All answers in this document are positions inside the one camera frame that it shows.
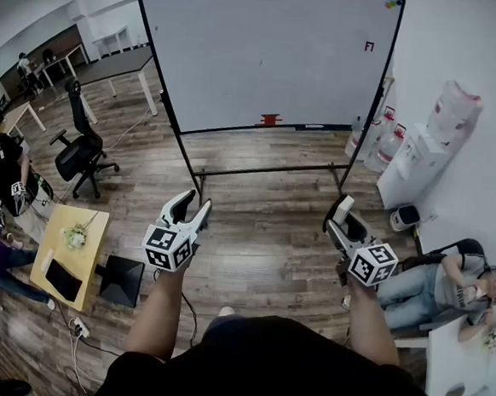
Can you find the red plastic holder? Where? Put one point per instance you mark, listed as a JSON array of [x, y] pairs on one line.
[[269, 119]]

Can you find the cream white rectangular device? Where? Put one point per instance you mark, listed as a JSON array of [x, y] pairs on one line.
[[343, 206]]

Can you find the white flower bouquet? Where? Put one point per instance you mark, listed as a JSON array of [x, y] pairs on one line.
[[76, 237]]

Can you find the coloured magnets cluster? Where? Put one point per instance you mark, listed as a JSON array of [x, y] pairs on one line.
[[391, 4]]

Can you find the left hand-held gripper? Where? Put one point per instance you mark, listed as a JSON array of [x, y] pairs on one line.
[[163, 246]]

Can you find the person's right forearm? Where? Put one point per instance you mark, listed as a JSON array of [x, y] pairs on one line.
[[370, 326]]

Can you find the small flower bunch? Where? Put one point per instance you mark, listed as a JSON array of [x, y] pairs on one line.
[[493, 340]]

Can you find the dark table with white legs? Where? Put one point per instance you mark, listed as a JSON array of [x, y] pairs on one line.
[[113, 65]]

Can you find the red capped water jug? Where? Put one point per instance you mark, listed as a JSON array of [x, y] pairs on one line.
[[387, 116], [384, 152]]

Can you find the person's left forearm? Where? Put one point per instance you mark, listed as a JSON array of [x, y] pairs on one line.
[[157, 314]]

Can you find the black tablet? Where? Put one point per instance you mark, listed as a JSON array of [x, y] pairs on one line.
[[64, 281]]

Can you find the round grey dish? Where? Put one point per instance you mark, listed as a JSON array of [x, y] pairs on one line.
[[455, 393]]

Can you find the person's dark trouser leg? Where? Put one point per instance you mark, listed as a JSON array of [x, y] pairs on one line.
[[225, 327]]

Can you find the small light wooden table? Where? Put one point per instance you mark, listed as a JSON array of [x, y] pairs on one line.
[[17, 110]]

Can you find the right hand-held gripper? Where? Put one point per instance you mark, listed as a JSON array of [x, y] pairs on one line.
[[371, 264]]

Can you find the small white box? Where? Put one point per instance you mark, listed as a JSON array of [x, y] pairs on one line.
[[47, 258]]

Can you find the yellow wooden side table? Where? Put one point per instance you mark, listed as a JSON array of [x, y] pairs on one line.
[[93, 232]]

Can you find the whiteboard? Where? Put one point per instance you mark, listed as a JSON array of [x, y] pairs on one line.
[[263, 57]]

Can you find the black pyramid base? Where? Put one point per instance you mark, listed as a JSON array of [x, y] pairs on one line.
[[122, 281]]

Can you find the blue capped water jug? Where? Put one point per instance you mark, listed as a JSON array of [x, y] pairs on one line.
[[355, 139]]

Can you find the person's white shoe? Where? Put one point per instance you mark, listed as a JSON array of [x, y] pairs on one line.
[[226, 311]]

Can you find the person's black shirt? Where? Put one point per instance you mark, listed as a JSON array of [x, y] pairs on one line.
[[260, 364]]

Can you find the white water dispenser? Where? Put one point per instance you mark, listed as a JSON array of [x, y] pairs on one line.
[[403, 179]]

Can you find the white power strip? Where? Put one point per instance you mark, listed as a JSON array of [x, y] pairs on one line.
[[80, 327]]

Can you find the white shelf unit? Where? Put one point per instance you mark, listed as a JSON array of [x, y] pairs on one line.
[[110, 41]]

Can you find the black office chair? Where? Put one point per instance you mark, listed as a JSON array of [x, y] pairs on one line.
[[73, 158]]

